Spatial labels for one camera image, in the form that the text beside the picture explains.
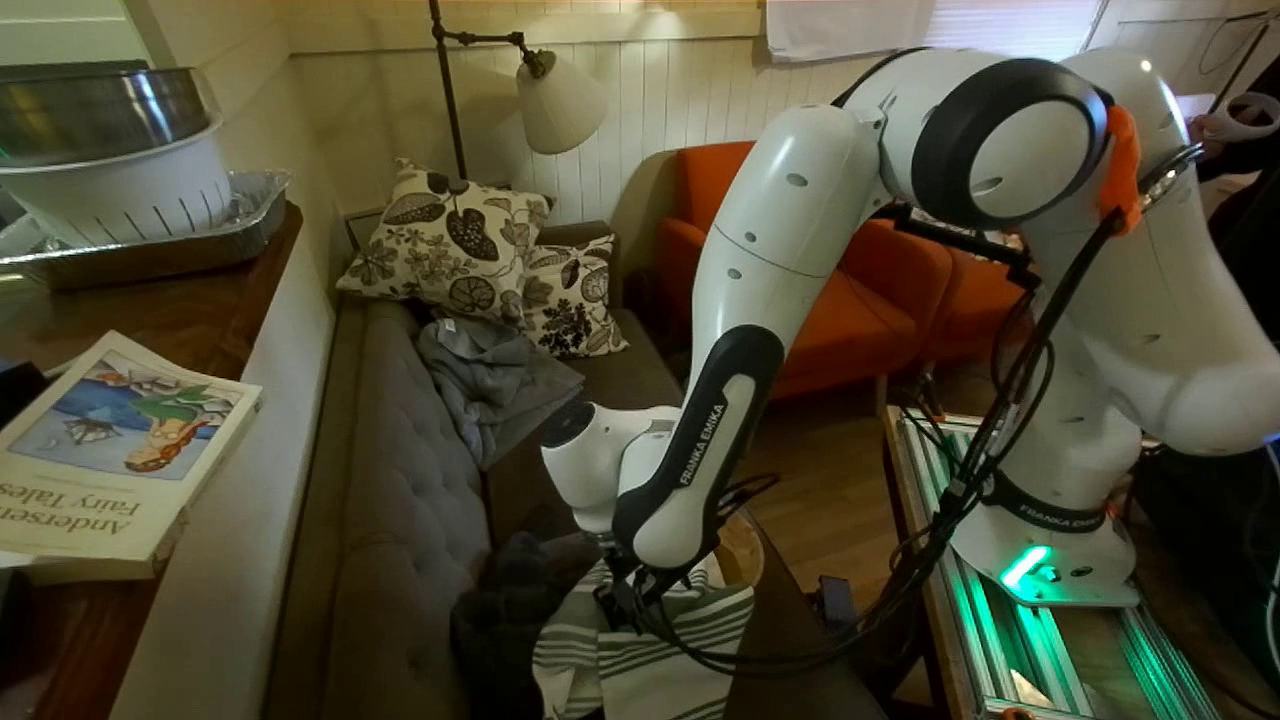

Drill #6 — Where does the small floral pillow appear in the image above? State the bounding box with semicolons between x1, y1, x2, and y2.
520;236;629;355

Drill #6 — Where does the round wooden bowl basket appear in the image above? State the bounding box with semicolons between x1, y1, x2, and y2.
716;517;768;586

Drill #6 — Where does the floor lamp white shade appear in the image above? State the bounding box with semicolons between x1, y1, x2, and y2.
425;0;613;185

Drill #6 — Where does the large floral pillow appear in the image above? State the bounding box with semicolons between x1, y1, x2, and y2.
338;160;552;318

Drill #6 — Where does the orange armchair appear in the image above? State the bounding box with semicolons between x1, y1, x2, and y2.
662;140;1022;400

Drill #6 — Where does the metal dish rack tray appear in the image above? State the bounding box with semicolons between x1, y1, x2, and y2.
0;173;285;287

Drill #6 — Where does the wooden counter shelf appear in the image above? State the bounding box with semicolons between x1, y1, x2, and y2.
0;201;331;720

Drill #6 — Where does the dark brown sofa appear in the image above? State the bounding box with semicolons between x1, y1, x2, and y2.
260;210;857;720

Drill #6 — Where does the dark grey cloth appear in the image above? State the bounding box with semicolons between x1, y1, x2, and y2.
451;530;597;720

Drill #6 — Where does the grey blanket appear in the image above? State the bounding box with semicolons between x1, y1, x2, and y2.
416;314;584;469

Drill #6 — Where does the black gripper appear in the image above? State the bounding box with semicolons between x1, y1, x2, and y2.
592;542;689;631

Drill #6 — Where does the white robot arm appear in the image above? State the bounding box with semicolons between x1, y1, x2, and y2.
539;49;1280;618

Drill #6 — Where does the fairy tales book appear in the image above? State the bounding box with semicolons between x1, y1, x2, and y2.
0;331;260;580

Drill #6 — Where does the white striped towel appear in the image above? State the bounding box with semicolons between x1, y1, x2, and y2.
534;559;755;720

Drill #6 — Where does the metal pot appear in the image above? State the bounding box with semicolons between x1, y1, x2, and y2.
0;58;214;168

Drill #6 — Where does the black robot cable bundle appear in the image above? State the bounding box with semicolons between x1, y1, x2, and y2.
584;136;1204;683

